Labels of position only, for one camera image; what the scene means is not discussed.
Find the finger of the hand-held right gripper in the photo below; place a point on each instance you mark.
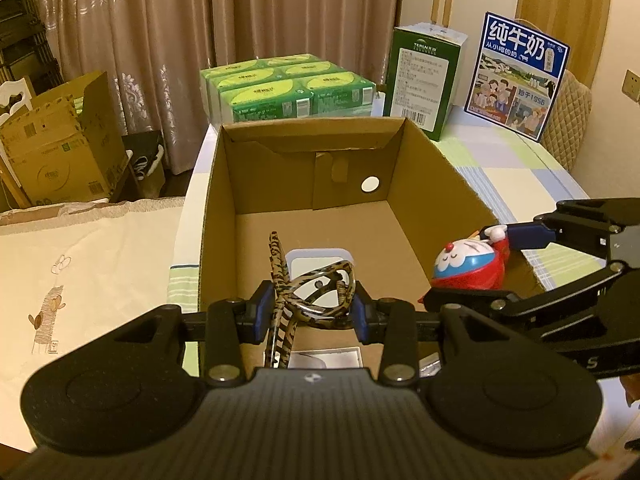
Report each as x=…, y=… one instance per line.
x=475, y=302
x=535, y=235

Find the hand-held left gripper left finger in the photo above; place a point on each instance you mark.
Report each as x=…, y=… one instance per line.
x=260, y=310

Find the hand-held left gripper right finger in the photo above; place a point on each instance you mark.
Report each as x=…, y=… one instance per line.
x=361, y=317

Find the red blue cat toy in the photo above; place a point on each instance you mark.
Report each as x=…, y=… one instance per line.
x=465, y=265

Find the leopard print glasses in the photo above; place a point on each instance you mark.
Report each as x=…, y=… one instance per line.
x=320, y=321

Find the white square night light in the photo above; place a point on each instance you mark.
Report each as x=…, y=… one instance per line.
x=305, y=260

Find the checked tablecloth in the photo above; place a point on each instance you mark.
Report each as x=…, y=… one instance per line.
x=505, y=180

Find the chair with quilted beige cover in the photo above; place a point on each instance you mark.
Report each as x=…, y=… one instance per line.
x=567, y=120

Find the blue milk carton box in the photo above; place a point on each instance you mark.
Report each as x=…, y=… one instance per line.
x=515, y=75

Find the dark bin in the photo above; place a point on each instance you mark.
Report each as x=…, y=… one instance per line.
x=150, y=187

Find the cream embroidered bedsheet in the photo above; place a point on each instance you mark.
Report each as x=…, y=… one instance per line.
x=100, y=260

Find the white black sneaker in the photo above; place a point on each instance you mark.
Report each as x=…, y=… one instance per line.
x=145, y=162

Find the green milk carton box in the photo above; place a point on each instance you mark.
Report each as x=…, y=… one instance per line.
x=420, y=80

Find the stack of green tissue packs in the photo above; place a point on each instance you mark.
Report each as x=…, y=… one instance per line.
x=280, y=90

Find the printed brown cardboard box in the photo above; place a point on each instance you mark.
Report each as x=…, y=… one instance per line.
x=50, y=160

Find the brown patterned curtain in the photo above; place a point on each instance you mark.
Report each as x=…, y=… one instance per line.
x=165, y=35

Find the white ornate chair back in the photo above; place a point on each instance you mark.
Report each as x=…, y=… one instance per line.
x=12, y=95

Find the beige wall socket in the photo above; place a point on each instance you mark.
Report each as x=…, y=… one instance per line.
x=631, y=85

